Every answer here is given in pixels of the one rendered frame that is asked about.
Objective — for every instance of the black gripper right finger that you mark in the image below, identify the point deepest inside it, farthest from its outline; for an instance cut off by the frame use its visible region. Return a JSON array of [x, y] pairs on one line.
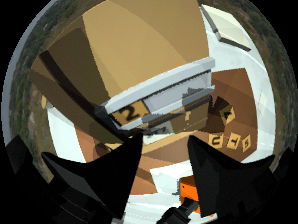
[[218, 177]]

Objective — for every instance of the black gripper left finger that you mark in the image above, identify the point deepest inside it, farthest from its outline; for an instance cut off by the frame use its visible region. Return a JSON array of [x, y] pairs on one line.
[[107, 179]]

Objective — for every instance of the grey cylinder with orange top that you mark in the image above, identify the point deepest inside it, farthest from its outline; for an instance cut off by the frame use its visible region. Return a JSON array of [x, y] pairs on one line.
[[45, 103]]

